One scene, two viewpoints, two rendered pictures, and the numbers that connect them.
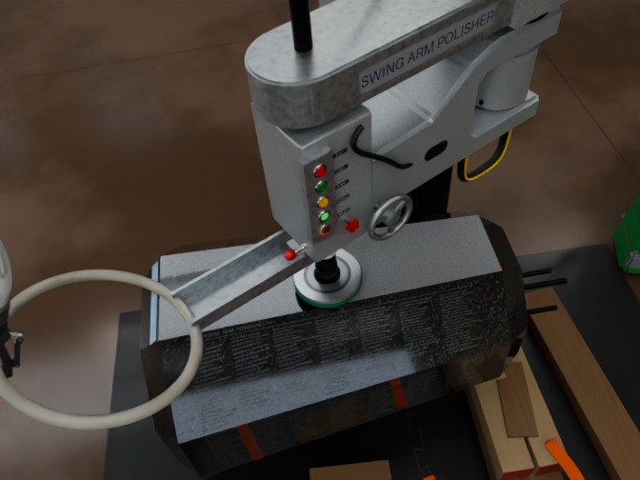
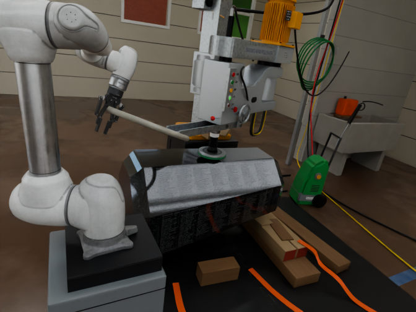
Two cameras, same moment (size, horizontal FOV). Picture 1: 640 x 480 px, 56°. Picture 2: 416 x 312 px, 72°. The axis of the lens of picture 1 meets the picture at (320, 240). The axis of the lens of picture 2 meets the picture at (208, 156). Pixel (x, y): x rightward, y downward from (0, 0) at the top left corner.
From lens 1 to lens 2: 1.38 m
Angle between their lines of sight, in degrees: 35
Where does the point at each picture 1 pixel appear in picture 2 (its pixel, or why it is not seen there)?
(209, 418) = (165, 205)
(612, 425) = (316, 242)
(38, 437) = (27, 272)
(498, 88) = (267, 90)
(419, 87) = (247, 78)
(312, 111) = (234, 51)
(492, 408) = (272, 232)
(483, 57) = (267, 70)
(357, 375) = (228, 192)
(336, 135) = (238, 65)
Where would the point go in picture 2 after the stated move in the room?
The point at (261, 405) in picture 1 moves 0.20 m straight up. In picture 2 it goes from (189, 201) to (192, 174)
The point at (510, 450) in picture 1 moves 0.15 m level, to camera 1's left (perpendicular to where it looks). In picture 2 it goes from (285, 244) to (269, 246)
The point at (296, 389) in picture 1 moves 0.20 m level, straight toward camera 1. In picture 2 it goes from (203, 195) to (218, 210)
